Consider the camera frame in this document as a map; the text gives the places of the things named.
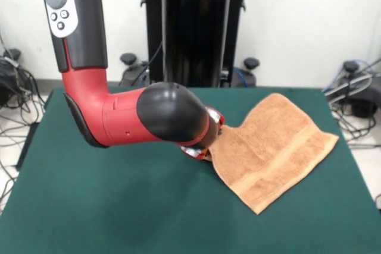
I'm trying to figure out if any dark green tablecloth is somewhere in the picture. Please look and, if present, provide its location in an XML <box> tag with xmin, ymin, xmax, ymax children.
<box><xmin>0</xmin><ymin>86</ymin><xmax>381</xmax><ymax>254</ymax></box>

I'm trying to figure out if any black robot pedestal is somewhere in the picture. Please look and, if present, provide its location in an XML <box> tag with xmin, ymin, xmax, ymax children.
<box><xmin>118</xmin><ymin>0</ymin><xmax>260</xmax><ymax>88</ymax></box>

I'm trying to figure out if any tan terry towel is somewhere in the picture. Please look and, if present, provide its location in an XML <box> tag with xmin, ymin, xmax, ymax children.
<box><xmin>208</xmin><ymin>93</ymin><xmax>340</xmax><ymax>215</ymax></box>

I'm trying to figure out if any dark stand base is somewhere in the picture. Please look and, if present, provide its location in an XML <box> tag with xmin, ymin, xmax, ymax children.
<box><xmin>0</xmin><ymin>57</ymin><xmax>19</xmax><ymax>108</ymax></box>

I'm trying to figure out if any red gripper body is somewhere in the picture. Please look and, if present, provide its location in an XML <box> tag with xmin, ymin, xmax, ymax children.
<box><xmin>180</xmin><ymin>106</ymin><xmax>227</xmax><ymax>162</ymax></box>

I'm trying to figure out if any black pedestal cable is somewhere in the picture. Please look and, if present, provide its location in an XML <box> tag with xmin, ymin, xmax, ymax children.
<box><xmin>130</xmin><ymin>41</ymin><xmax>164</xmax><ymax>87</ymax></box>

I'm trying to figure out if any curved blue cable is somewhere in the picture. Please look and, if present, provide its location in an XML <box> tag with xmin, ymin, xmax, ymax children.
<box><xmin>233</xmin><ymin>68</ymin><xmax>254</xmax><ymax>87</ymax></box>

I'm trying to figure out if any black round foot knob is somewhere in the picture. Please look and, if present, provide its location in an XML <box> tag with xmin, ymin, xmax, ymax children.
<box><xmin>120</xmin><ymin>53</ymin><xmax>137</xmax><ymax>66</ymax></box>
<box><xmin>243</xmin><ymin>57</ymin><xmax>260</xmax><ymax>70</ymax></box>
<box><xmin>342</xmin><ymin>61</ymin><xmax>360</xmax><ymax>73</ymax></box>
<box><xmin>3</xmin><ymin>48</ymin><xmax>21</xmax><ymax>60</ymax></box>

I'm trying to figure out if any long blue cable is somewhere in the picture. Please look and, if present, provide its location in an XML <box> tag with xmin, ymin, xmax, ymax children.
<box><xmin>323</xmin><ymin>59</ymin><xmax>381</xmax><ymax>94</ymax></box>

